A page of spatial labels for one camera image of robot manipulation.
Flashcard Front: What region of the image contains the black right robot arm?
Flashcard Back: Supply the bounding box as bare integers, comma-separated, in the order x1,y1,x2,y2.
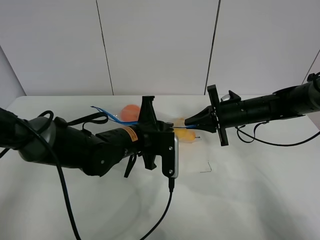
184,73,320,146

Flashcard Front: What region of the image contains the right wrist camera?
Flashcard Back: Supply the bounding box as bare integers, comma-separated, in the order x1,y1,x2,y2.
220,90,242,105

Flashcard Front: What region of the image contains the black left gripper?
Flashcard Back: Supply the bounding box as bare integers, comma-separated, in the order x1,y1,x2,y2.
137,96,173,170

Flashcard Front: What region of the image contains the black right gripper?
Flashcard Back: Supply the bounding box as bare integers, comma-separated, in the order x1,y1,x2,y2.
184,84,242,147

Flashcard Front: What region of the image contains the clear zip bag blue seal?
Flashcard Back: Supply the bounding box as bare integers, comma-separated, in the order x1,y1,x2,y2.
90,104,213,175

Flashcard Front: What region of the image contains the orange fruit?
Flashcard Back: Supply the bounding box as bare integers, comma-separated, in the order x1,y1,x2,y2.
120,104,140,122

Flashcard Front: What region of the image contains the black left camera cable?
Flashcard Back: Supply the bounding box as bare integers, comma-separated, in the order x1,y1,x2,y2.
0,111,176,240

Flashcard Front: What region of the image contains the yellow pear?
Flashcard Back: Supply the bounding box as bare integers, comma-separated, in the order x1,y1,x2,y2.
173,118,201,143

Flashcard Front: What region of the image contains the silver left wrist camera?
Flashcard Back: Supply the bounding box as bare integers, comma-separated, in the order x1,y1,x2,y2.
161,132,179,179

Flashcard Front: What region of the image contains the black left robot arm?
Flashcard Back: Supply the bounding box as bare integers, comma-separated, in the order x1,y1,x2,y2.
0,96,179,178

